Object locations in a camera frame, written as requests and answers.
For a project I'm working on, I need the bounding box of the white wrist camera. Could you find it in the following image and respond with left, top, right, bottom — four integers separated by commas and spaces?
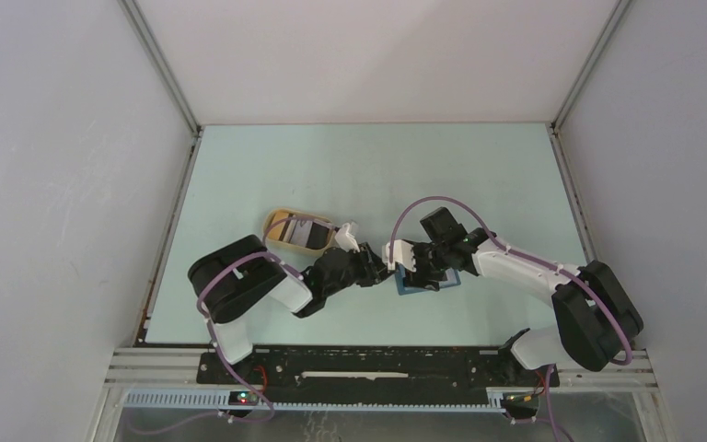
382, 239, 416, 273
334, 221, 360, 252

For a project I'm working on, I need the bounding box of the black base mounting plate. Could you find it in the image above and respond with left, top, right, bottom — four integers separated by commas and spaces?
196, 345, 560, 406

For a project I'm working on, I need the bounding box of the aluminium frame rail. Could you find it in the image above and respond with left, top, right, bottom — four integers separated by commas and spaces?
101, 348, 678, 441

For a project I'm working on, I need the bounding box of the beige oval card tray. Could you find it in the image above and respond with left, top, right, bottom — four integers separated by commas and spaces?
261, 208, 337, 256

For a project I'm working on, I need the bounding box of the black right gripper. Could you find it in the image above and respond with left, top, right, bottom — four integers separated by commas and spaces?
403, 239, 451, 292

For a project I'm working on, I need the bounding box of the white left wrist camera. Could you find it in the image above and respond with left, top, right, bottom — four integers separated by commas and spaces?
334, 221, 360, 252

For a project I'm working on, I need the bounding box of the gold credit card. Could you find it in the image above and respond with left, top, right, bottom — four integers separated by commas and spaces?
265, 211, 293, 241

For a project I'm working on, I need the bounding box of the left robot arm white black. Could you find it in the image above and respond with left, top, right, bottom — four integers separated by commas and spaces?
187, 235, 393, 384

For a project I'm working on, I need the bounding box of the blue card holder wallet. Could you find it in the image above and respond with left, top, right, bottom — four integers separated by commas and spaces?
395, 267, 461, 296

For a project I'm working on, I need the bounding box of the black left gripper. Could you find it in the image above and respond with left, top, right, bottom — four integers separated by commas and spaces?
323, 241, 396, 297

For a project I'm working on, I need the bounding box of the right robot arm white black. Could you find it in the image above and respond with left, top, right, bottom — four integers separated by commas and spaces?
383, 207, 643, 385

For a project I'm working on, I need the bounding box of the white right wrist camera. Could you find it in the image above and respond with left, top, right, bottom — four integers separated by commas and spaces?
382, 239, 416, 273

